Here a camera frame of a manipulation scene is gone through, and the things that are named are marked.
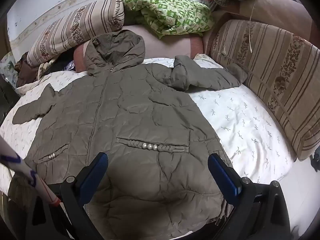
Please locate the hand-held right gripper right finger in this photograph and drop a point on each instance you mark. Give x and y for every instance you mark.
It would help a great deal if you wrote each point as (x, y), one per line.
(222, 177)

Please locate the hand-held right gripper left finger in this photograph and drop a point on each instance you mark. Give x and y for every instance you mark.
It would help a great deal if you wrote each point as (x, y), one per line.
(93, 176)

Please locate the olive quilted puffer jacket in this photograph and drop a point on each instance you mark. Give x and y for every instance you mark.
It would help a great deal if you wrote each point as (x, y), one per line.
(125, 105)

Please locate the dark clothes pile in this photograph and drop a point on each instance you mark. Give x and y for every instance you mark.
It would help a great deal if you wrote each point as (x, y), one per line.
(65, 66)

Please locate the white leaf-print bedsheet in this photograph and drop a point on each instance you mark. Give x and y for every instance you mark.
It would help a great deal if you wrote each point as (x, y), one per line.
(237, 120)

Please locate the dark blue cloth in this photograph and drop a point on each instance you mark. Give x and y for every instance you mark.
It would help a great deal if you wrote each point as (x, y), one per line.
(315, 158)

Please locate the dark brown cloth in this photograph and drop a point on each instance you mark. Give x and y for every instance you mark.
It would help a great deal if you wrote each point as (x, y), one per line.
(25, 72)

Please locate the cream patterned cloth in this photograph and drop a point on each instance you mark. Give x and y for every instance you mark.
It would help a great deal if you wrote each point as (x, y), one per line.
(45, 67)

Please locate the striped floral pillow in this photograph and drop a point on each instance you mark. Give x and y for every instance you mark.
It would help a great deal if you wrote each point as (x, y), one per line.
(275, 67)
(75, 27)

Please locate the green patterned blanket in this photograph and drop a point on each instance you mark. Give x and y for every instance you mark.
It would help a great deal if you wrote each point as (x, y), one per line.
(170, 15)

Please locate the brown sofa back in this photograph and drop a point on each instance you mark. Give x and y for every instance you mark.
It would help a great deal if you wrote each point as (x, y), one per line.
(275, 10)

